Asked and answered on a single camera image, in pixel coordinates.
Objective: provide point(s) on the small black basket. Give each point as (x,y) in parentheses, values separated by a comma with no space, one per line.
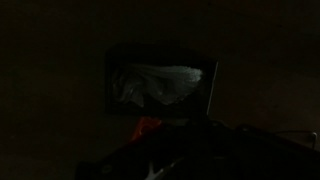
(160,55)

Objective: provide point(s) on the red rectangular block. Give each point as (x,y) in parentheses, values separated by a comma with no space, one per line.
(145,128)

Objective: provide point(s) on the white cloth towel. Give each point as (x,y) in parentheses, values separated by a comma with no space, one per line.
(160,83)

